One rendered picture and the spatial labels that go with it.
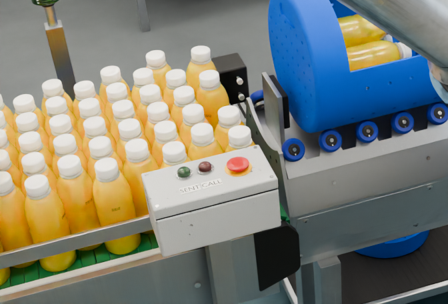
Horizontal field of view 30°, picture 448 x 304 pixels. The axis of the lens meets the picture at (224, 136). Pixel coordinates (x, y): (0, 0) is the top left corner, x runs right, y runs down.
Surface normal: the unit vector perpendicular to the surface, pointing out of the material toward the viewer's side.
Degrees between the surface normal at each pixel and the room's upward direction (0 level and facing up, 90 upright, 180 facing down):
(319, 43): 51
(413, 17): 96
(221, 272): 90
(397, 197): 110
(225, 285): 90
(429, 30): 102
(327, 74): 72
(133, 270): 90
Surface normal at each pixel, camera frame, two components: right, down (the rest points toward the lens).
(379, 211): 0.29, 0.78
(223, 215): 0.27, 0.54
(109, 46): -0.10, -0.81
